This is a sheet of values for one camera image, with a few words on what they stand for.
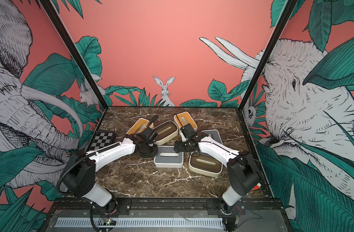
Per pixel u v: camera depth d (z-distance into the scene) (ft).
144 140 2.22
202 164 2.77
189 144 2.09
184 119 3.39
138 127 3.36
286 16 2.38
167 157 2.95
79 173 1.43
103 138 3.21
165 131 3.22
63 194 1.41
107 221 2.30
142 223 2.30
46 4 2.23
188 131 2.29
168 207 2.45
